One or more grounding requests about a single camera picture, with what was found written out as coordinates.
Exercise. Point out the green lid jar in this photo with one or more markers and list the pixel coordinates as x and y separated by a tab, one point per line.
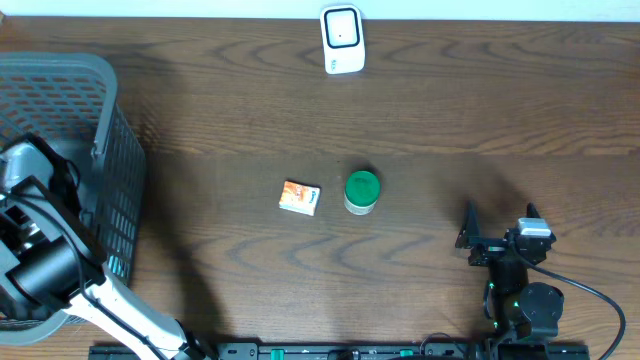
361	193

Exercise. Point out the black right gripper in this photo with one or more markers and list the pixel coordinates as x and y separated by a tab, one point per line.
489	249

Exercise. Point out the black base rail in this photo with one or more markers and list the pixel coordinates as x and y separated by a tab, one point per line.
433	350

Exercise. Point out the white barcode scanner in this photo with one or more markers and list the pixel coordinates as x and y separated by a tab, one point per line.
343	39

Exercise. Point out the grey plastic mesh basket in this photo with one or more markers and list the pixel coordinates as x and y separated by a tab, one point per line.
70	101

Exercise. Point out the orange small box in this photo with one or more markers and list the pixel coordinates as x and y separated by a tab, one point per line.
299	198

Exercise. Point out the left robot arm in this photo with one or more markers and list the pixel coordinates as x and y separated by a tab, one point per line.
51	262

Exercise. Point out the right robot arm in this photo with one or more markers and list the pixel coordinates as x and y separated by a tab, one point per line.
525	314

